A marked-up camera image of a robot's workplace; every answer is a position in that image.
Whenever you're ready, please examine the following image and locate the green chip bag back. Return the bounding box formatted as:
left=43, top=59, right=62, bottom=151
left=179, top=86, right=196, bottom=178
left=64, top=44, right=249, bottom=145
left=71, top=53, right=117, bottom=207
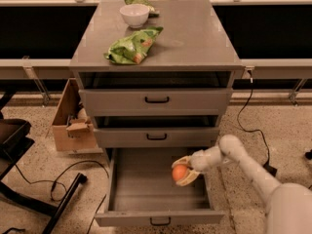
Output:
left=124, top=0, right=160, bottom=17

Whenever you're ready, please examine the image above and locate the grey top drawer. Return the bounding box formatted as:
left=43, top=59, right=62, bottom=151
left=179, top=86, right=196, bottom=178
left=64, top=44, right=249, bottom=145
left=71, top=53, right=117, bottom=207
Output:
left=79, top=71, right=232, bottom=116

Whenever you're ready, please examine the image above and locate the green chip bag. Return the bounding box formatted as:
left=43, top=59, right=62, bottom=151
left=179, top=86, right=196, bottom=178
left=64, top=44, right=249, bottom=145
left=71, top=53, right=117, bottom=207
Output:
left=104, top=26, right=163, bottom=64
left=124, top=0, right=160, bottom=17

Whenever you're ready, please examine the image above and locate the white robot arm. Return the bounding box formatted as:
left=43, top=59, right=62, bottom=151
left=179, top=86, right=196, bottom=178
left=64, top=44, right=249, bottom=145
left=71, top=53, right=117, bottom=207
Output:
left=172, top=135, right=312, bottom=234

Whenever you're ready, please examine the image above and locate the black power adapter cable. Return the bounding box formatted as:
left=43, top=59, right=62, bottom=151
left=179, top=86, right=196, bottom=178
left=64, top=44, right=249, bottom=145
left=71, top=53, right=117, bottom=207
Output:
left=236, top=76, right=278, bottom=177

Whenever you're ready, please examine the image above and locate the black floor cable left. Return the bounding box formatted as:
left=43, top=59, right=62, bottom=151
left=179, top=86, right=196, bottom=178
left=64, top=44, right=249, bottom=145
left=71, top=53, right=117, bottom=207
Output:
left=13, top=160, right=110, bottom=234

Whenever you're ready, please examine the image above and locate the grey bottom drawer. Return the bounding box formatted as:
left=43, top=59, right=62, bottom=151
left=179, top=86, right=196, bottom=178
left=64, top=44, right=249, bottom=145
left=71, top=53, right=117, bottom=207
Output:
left=95, top=148, right=223, bottom=227

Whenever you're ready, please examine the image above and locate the grey middle drawer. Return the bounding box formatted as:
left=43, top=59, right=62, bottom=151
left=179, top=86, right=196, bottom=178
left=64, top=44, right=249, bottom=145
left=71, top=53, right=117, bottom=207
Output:
left=95, top=115, right=219, bottom=148

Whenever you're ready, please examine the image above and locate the grey drawer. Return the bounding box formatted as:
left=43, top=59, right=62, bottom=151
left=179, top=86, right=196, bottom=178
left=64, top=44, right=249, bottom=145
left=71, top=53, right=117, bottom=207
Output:
left=95, top=148, right=223, bottom=227
left=95, top=115, right=219, bottom=148
left=79, top=71, right=232, bottom=116

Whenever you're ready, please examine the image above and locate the white bowl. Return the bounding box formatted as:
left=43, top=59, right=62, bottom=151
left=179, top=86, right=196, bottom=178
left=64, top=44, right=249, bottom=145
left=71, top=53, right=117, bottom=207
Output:
left=119, top=4, right=149, bottom=28

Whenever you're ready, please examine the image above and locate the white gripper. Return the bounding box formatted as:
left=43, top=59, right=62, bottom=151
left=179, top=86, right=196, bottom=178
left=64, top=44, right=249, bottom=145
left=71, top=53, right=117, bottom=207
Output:
left=172, top=146, right=224, bottom=186

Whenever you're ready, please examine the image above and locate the cardboard box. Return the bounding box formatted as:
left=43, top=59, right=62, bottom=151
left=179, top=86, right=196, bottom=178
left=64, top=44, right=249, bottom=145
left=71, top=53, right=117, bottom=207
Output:
left=52, top=79, right=98, bottom=152

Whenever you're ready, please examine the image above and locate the green chip bag front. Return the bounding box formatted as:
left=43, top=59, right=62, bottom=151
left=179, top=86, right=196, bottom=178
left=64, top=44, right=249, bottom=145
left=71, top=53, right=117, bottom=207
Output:
left=104, top=26, right=163, bottom=64

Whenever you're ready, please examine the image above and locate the black office chair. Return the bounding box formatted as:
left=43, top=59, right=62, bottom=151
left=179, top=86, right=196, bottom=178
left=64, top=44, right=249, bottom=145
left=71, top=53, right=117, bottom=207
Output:
left=0, top=95, right=90, bottom=234

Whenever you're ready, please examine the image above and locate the orange fruit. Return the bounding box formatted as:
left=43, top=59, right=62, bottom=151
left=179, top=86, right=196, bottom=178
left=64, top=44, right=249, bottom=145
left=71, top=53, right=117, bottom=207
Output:
left=172, top=165, right=188, bottom=181

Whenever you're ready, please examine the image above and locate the grey drawer cabinet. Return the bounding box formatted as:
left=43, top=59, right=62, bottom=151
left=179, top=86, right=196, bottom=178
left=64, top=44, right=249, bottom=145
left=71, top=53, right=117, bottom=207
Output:
left=70, top=0, right=240, bottom=158

